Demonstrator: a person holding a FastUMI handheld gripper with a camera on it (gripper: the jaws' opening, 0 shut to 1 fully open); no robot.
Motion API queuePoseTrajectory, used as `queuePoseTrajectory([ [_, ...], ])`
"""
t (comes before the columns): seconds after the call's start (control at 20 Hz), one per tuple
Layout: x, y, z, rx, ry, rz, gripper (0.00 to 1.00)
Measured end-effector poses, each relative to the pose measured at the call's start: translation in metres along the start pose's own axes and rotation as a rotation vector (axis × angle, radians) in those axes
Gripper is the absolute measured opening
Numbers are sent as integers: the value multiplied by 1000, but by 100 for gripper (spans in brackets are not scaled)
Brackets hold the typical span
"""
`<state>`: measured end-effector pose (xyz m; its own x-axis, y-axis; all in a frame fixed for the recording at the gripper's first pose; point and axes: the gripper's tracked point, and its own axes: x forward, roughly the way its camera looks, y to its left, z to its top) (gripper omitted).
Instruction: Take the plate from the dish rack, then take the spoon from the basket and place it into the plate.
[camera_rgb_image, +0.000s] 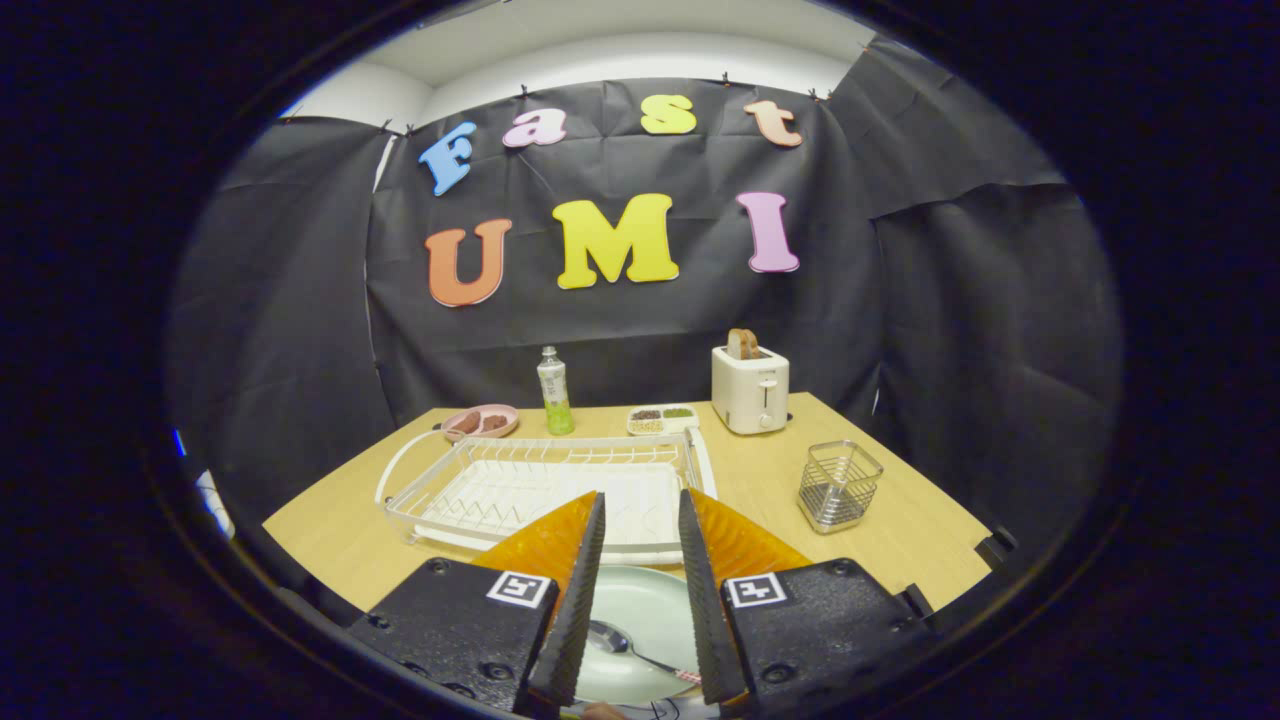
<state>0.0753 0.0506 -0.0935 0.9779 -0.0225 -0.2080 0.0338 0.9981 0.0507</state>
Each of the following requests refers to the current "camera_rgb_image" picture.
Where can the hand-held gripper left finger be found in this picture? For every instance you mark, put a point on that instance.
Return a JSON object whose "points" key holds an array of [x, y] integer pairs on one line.
{"points": [[580, 620]]}

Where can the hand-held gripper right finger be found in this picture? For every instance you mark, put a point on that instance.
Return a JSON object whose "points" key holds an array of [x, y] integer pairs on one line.
{"points": [[705, 620]]}

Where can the light green plate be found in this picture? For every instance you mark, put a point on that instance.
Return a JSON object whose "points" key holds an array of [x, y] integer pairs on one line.
{"points": [[640, 605]]}

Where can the white dish rack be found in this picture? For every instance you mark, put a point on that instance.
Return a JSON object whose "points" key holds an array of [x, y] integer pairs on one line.
{"points": [[520, 495]]}

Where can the pink plate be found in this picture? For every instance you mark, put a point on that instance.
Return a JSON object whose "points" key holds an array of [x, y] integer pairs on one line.
{"points": [[478, 436]]}

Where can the white compartment tray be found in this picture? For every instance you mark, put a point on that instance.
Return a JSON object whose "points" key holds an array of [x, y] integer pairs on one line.
{"points": [[660, 425]]}

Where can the black table clamp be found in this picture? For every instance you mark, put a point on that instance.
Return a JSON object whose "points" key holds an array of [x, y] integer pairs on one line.
{"points": [[995, 548], [915, 600]]}

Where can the green drink bottle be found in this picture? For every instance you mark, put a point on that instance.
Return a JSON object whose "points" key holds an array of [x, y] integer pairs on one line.
{"points": [[553, 395]]}

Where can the white toaster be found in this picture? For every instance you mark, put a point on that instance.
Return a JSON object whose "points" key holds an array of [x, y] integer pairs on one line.
{"points": [[750, 395]]}

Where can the brown bread slice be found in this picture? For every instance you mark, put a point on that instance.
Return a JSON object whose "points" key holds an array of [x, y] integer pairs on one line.
{"points": [[742, 344]]}

